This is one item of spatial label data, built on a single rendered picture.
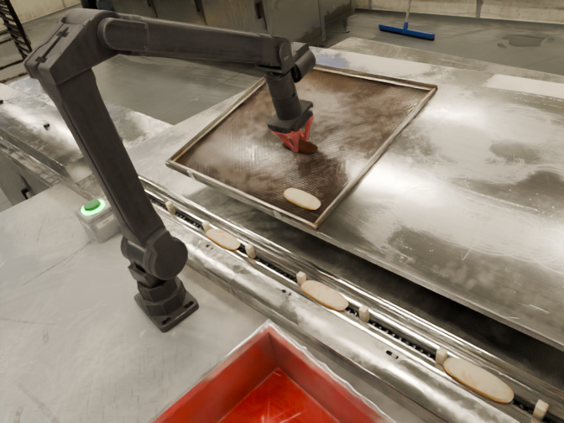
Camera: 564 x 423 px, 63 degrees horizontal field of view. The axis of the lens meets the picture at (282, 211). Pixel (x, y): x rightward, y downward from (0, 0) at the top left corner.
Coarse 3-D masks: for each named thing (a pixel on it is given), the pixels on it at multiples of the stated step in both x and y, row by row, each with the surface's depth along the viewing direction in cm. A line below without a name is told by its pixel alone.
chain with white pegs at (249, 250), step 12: (168, 204) 110; (180, 216) 111; (204, 228) 103; (252, 252) 94; (288, 276) 90; (300, 276) 85; (360, 312) 77; (372, 324) 78; (396, 336) 76; (420, 348) 73; (444, 348) 69; (444, 360) 69; (528, 408) 63; (540, 408) 60; (552, 420) 61
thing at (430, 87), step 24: (336, 72) 129; (360, 72) 124; (312, 96) 125; (336, 96) 121; (408, 96) 113; (216, 120) 128; (408, 120) 106; (192, 144) 124; (336, 144) 108; (384, 144) 101; (192, 168) 117; (216, 168) 115; (240, 168) 112; (360, 168) 100; (240, 192) 105; (288, 216) 95
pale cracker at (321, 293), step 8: (304, 288) 84; (312, 288) 84; (320, 288) 83; (328, 288) 83; (312, 296) 83; (320, 296) 82; (328, 296) 81; (336, 296) 81; (328, 304) 80; (336, 304) 80; (344, 304) 80
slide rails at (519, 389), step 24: (168, 216) 110; (192, 216) 108; (240, 240) 99; (288, 264) 91; (336, 288) 84; (336, 312) 80; (384, 312) 78; (384, 336) 75; (408, 336) 74; (432, 336) 73; (432, 360) 70; (504, 408) 63; (552, 408) 62
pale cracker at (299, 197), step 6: (288, 192) 100; (294, 192) 99; (300, 192) 99; (288, 198) 99; (294, 198) 98; (300, 198) 97; (306, 198) 97; (312, 198) 96; (300, 204) 97; (306, 204) 96; (312, 204) 95; (318, 204) 95
